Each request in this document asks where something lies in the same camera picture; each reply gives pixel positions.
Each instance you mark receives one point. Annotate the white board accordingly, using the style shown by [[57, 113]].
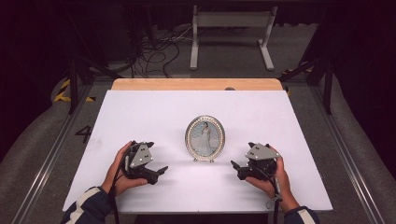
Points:
[[155, 109]]

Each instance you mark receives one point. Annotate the grey round table grommet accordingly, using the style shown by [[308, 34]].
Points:
[[229, 88]]

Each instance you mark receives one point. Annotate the black metal stand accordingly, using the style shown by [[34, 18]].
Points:
[[327, 93], [73, 93]]

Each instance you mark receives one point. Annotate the aluminium floor rail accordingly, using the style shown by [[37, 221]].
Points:
[[46, 165], [348, 168]]

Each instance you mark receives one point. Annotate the oval silver photo frame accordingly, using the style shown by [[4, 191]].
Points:
[[205, 137]]

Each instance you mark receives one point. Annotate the person's right hand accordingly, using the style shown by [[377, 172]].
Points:
[[281, 186]]

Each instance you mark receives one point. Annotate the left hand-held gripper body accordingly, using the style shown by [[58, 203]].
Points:
[[140, 157]]

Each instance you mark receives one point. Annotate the person's left hand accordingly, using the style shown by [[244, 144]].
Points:
[[120, 182]]

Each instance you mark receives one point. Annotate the yellow and black floor tape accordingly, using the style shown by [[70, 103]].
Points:
[[60, 98]]

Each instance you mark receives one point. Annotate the white metal table frame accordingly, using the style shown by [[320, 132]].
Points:
[[232, 19]]

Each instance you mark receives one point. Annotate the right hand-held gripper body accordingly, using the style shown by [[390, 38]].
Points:
[[260, 155]]

